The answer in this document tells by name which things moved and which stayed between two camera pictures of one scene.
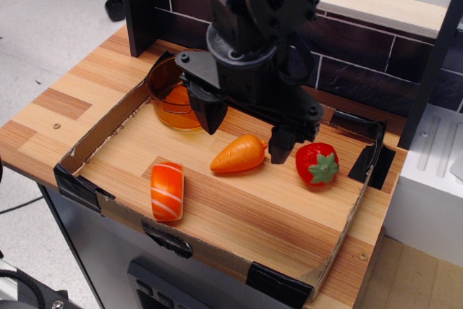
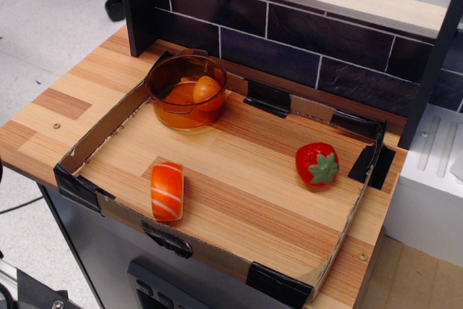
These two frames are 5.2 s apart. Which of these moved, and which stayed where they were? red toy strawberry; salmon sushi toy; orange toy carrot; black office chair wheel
Moved: orange toy carrot
Stayed: black office chair wheel; salmon sushi toy; red toy strawberry
